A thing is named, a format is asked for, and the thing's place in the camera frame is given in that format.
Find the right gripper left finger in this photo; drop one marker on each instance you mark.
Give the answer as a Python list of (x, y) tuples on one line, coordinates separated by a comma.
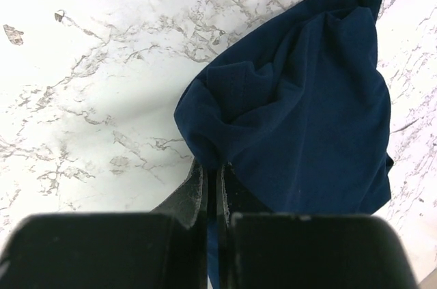
[(185, 203)]

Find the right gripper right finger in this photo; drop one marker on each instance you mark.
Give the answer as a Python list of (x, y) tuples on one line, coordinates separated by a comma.
[(233, 196)]

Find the navy blue t shirt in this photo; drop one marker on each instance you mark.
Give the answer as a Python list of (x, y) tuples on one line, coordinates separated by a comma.
[(299, 110)]

